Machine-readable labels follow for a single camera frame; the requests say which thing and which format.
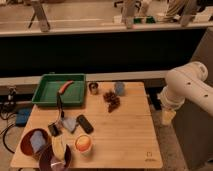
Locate yellow banana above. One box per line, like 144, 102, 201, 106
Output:
52, 136, 66, 161

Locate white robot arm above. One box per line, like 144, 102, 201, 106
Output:
158, 61, 213, 125

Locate green plastic tray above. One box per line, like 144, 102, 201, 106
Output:
32, 73, 86, 107

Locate brown grape bunch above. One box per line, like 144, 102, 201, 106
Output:
103, 91, 120, 113

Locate small metal cup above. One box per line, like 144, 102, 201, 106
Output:
89, 82, 99, 95

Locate black remote control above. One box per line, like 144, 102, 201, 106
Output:
77, 114, 94, 134

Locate blue crumpled cloth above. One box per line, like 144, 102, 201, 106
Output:
62, 117, 78, 133

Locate dark red bowl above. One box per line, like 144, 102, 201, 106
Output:
39, 145, 72, 171

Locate brown bowl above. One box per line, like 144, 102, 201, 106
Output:
20, 128, 50, 160

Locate blue box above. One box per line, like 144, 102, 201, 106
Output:
15, 108, 32, 127

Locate black handled spatula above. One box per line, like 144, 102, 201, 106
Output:
48, 93, 64, 137

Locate black cables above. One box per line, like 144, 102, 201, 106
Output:
0, 99, 18, 154

